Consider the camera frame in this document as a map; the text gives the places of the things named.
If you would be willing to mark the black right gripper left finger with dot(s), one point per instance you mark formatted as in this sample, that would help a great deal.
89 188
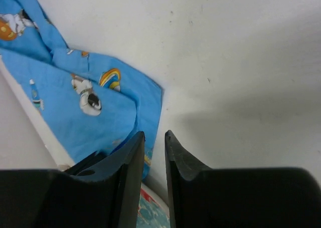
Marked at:
100 191

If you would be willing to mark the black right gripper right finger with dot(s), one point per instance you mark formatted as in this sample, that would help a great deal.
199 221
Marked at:
200 196

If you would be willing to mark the blue space-print cloth placemat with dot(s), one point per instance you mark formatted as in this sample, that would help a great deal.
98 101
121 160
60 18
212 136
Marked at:
90 102

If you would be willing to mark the red and teal floral plate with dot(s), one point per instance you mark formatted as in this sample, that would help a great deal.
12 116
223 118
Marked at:
152 210

